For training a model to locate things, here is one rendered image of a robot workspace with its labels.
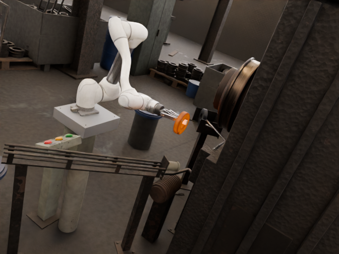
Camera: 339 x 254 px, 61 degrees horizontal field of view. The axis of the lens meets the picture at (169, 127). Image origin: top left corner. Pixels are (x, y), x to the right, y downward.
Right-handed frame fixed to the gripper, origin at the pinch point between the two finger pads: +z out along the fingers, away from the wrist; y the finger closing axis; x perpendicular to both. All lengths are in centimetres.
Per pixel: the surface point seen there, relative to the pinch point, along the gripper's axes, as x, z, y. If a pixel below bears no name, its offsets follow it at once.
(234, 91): 32.1, 27.9, 7.7
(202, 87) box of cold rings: -38, -87, -245
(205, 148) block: -5.3, 24.1, 11.0
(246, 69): 44, 28, -1
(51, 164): -15, -23, 81
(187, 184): -84, -3, -64
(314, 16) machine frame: 75, 54, 37
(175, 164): -15.8, 14.7, 25.5
